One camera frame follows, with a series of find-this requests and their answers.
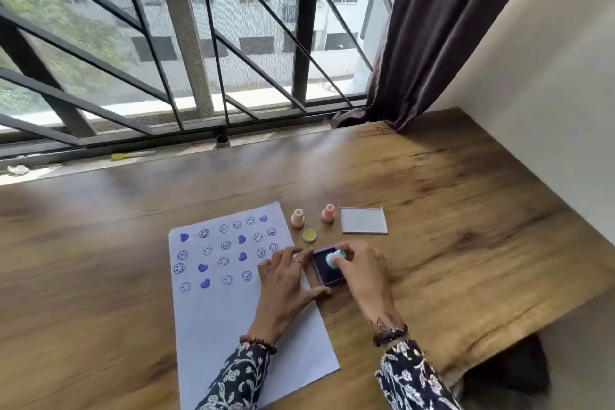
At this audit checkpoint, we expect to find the person's right hand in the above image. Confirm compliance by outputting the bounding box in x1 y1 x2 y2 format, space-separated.
331 240 404 329

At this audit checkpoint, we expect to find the person's left hand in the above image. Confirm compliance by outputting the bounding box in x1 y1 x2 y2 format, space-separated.
245 246 333 346

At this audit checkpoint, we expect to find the teal green stamp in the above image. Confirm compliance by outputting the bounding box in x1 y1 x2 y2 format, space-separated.
325 249 348 271

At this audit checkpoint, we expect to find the purple ink pad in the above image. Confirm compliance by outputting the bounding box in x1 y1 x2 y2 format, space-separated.
312 245 348 288

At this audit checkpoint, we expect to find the clear ink pad lid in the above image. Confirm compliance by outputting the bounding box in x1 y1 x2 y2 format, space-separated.
338 204 389 236

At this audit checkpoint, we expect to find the white paper sheet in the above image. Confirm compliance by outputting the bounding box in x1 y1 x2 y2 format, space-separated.
168 201 341 410

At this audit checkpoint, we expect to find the person's right forearm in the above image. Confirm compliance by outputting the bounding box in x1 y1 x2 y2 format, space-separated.
374 338 462 410

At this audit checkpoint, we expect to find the person's left forearm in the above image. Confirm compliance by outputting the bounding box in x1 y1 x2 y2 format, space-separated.
194 342 273 410

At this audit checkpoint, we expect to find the yellow marker pen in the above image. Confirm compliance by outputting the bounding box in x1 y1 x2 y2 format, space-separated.
110 150 158 162

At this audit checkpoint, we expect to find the dark brown curtain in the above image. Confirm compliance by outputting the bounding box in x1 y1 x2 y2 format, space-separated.
331 0 548 133

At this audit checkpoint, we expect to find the black metal window grille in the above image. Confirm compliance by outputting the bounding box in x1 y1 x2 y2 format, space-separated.
0 0 395 158

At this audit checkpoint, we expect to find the brown bead bracelet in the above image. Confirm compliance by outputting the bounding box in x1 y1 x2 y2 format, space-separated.
239 335 279 356

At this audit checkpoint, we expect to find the black thread bracelet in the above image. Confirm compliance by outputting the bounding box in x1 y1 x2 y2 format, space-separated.
372 324 410 348

